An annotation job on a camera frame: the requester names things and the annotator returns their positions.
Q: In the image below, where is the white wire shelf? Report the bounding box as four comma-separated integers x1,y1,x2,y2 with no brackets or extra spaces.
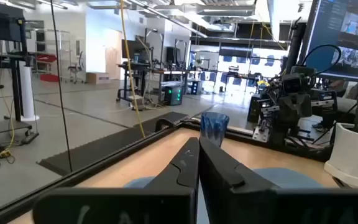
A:
34,29,73,75

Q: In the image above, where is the computer tower with blue lights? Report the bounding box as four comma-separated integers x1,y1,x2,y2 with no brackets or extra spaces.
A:
188,79,203,96

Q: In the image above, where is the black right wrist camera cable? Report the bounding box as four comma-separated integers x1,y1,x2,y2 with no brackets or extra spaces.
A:
300,44,343,77

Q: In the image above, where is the black monitor stand pole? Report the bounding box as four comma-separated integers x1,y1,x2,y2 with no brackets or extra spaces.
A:
285,17,307,75

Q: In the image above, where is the red storage bin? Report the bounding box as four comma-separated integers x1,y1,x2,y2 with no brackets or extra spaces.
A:
35,54,60,83

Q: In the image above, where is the yellow hanging cable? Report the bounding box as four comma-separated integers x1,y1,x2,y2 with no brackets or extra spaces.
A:
119,0,146,139

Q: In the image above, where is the computer tower with green lights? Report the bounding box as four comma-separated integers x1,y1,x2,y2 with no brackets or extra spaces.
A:
163,85,183,106

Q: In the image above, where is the black rolling stand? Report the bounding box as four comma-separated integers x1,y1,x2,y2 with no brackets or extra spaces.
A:
0,40,40,147

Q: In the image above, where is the white hexagonal plant pot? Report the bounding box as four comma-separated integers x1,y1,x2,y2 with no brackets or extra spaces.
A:
324,122,358,189

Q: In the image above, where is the black case with yellow lid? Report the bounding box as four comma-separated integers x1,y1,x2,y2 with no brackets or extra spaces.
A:
246,79,270,124

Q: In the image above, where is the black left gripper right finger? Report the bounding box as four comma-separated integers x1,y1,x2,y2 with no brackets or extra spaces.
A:
199,136,358,224

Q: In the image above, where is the blue plastic tray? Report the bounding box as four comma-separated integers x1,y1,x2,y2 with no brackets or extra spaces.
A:
124,167,323,224

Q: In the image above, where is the large computer monitor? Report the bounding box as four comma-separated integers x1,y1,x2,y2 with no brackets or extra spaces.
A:
297,0,358,82

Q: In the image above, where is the white cylinder post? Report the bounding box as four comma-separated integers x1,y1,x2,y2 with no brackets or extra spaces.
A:
19,65,40,122

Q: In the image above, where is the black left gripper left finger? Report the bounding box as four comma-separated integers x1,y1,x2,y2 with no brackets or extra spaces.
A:
32,137,200,224

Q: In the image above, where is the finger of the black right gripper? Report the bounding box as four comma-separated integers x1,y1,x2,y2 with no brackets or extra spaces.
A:
294,90,338,125
258,93,295,125

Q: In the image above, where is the cardboard box with blue print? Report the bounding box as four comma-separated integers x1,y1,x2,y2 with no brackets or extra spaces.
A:
85,72,111,85

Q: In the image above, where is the black desk monitor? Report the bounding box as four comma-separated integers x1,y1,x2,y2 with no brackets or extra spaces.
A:
122,39,150,60

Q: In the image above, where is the black work desk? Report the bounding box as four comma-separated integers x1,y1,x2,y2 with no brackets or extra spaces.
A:
116,62,189,103

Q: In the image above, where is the black hanging cable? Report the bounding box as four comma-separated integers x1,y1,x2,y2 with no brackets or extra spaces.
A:
50,0,73,174

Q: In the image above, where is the blue patterned cup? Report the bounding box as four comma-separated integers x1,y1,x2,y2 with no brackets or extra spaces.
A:
200,111,230,147

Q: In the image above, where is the office chair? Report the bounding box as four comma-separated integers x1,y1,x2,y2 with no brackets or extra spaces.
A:
68,50,86,85

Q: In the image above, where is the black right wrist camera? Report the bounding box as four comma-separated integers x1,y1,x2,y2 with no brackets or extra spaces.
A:
280,73,305,95

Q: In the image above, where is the black striped-edge floor mat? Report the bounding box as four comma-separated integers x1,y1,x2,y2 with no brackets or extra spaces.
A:
37,111,190,177

